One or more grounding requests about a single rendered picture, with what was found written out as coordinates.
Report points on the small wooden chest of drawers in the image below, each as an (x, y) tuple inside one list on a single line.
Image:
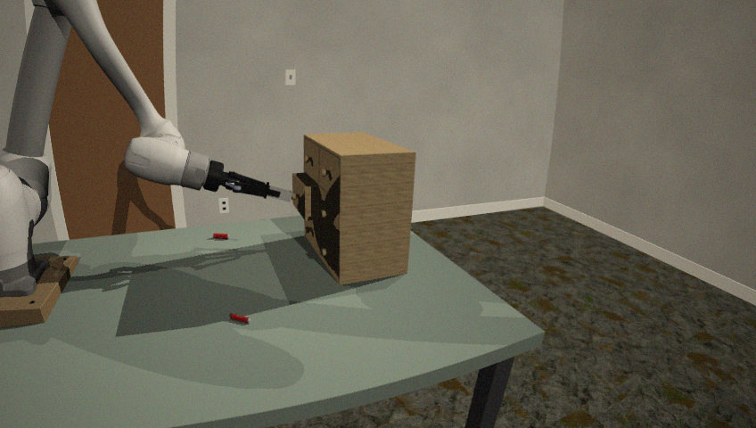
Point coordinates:
[(375, 205)]

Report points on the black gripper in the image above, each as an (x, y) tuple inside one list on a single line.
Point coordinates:
[(242, 184)]

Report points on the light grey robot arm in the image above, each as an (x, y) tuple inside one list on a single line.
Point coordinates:
[(147, 156)]

